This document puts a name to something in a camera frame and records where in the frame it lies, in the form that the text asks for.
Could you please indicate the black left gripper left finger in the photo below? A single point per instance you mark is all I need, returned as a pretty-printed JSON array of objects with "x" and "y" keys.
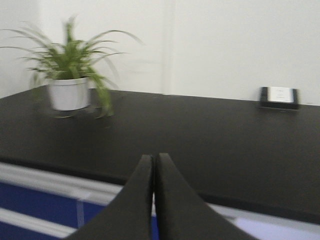
[{"x": 128, "y": 216}]

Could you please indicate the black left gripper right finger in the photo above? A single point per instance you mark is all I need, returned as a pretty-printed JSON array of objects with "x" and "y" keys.
[{"x": 181, "y": 213}]

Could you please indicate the blue lab bench cabinet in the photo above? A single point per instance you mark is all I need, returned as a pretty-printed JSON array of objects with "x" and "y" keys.
[{"x": 52, "y": 205}]

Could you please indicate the white plant pot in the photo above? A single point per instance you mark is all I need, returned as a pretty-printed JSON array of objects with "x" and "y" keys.
[{"x": 69, "y": 94}]

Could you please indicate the black desktop power socket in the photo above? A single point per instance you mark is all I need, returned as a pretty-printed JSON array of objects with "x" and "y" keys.
[{"x": 279, "y": 98}]

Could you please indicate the green potted plant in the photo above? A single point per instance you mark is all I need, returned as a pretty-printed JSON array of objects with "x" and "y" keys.
[{"x": 72, "y": 59}]

